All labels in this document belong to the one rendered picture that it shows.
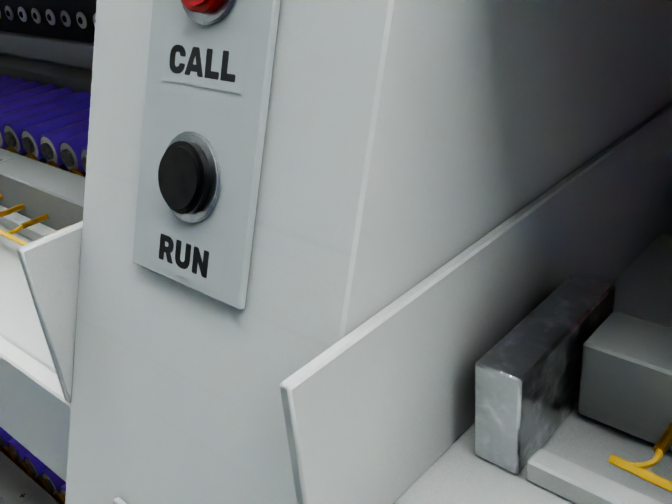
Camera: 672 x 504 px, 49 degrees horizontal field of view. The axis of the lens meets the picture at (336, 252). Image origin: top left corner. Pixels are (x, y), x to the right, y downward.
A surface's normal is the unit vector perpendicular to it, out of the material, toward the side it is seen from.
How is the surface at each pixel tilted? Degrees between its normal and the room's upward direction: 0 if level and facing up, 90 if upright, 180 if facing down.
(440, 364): 90
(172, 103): 90
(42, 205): 109
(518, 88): 90
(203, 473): 90
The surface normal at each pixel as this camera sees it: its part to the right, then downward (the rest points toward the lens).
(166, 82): -0.65, 0.08
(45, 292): 0.75, 0.25
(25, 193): -0.66, 0.40
